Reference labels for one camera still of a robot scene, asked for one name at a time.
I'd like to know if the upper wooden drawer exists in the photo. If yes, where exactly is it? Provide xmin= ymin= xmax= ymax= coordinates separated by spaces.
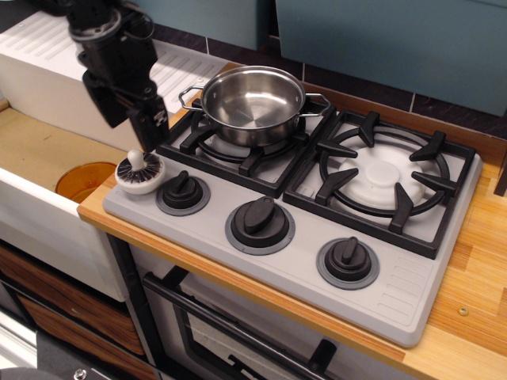
xmin=1 ymin=241 xmax=145 ymax=355

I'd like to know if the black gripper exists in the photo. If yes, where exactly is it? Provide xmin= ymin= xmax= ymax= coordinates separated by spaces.
xmin=77 ymin=9 xmax=170 ymax=152

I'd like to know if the brass countertop screw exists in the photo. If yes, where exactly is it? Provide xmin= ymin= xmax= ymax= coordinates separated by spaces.
xmin=458 ymin=307 xmax=469 ymax=317

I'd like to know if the white toy mushroom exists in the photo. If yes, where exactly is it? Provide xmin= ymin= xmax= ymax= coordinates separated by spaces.
xmin=115 ymin=150 xmax=166 ymax=195

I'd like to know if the oven door with window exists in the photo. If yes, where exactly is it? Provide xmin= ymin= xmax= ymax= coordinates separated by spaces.
xmin=138 ymin=260 xmax=397 ymax=380

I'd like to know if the black stove knob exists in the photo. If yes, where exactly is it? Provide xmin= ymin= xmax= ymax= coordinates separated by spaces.
xmin=156 ymin=170 xmax=211 ymax=217
xmin=316 ymin=237 xmax=380 ymax=291
xmin=225 ymin=196 xmax=295 ymax=256

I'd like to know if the stainless steel pot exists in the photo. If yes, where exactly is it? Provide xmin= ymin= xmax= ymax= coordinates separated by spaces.
xmin=178 ymin=66 xmax=332 ymax=147

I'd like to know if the black middle stove knob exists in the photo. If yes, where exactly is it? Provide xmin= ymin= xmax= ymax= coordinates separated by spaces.
xmin=225 ymin=196 xmax=295 ymax=256

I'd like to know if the black right stove knob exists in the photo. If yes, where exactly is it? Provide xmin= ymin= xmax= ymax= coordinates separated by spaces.
xmin=316 ymin=237 xmax=380 ymax=291

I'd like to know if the white toy sink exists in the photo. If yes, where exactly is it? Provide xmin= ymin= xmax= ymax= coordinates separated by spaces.
xmin=0 ymin=9 xmax=230 ymax=304

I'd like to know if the black oven door handle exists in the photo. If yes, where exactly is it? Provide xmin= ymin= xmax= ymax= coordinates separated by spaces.
xmin=143 ymin=267 xmax=336 ymax=379

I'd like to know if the black left stove knob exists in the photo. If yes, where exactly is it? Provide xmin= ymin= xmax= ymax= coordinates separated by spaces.
xmin=156 ymin=170 xmax=211 ymax=217

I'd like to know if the lower wooden drawer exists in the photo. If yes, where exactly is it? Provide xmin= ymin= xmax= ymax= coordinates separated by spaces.
xmin=18 ymin=295 xmax=157 ymax=379

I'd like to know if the wooden drawer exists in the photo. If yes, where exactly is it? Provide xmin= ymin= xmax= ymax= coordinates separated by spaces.
xmin=1 ymin=241 xmax=145 ymax=355
xmin=18 ymin=295 xmax=157 ymax=379

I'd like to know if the black right burner grate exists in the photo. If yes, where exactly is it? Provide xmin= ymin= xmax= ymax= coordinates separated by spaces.
xmin=283 ymin=110 xmax=482 ymax=259

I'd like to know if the black left burner grate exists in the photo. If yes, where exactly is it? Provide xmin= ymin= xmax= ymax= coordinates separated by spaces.
xmin=156 ymin=99 xmax=336 ymax=198

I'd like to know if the black burner grate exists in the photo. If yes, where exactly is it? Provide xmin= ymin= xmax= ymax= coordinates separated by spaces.
xmin=156 ymin=99 xmax=336 ymax=198
xmin=283 ymin=110 xmax=482 ymax=259

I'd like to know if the grey toy stove top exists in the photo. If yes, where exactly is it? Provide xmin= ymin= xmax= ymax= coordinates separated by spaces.
xmin=101 ymin=74 xmax=484 ymax=349

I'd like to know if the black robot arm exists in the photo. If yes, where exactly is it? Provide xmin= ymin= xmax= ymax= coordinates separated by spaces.
xmin=33 ymin=1 xmax=170 ymax=152

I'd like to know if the orange sink drain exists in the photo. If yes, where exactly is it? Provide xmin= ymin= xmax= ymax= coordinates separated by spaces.
xmin=55 ymin=161 xmax=116 ymax=203

